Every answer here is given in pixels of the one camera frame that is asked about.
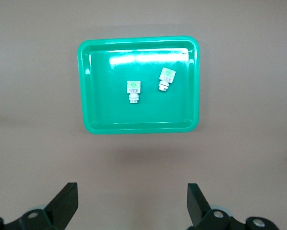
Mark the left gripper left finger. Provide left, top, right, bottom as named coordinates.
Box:
left=0, top=182, right=79, bottom=230

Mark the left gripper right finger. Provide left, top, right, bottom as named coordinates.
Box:
left=186, top=183, right=282, bottom=230

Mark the green push button switch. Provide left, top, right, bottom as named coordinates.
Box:
left=157, top=67, right=177, bottom=92
left=126, top=80, right=142, bottom=104

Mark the green plastic tray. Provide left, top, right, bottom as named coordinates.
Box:
left=77, top=35, right=200, bottom=135

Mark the brown table cloth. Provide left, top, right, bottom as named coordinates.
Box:
left=0, top=0, right=287, bottom=230

